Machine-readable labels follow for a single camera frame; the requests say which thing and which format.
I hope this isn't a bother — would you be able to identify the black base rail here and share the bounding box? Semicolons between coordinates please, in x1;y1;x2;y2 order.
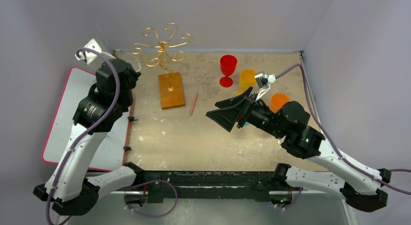
124;162;299;203

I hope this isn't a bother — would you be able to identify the yellow plastic wine glass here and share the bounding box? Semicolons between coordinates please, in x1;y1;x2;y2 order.
237;69;256;95

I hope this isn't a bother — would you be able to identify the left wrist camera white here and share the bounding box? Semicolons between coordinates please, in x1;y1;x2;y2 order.
75;38;115;73

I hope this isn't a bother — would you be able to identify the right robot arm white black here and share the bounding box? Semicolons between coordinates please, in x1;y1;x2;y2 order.
206;89;391;212

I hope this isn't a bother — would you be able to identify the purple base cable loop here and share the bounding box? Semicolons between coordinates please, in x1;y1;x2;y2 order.
124;179;178;218

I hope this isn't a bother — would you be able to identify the orange plastic wine glass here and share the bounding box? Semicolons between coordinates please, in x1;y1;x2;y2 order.
269;93;290;113

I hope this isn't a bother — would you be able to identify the gold wire wine glass rack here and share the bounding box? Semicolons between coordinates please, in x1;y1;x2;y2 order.
129;23;193;77

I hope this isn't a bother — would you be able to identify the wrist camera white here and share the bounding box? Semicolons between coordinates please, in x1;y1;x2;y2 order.
75;38;115;73
254;72;276;101

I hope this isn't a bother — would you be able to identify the red plastic wine glass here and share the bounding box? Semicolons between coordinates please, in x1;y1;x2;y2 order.
219;55;237;88

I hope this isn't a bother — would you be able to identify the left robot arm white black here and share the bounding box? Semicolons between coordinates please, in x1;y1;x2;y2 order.
33;59;144;216

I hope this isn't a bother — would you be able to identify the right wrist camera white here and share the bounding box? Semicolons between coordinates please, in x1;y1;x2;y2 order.
254;72;276;101

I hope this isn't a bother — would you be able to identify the clear wine glass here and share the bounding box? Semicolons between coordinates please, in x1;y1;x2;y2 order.
122;52;141;72

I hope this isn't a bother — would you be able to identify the wooden rack base board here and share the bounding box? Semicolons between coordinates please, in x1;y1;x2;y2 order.
158;72;186;110

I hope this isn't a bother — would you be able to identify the whiteboard with pink frame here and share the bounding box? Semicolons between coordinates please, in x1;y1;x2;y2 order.
41;67;132;172

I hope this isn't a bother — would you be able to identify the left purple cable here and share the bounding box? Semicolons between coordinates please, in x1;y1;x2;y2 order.
45;47;121;225

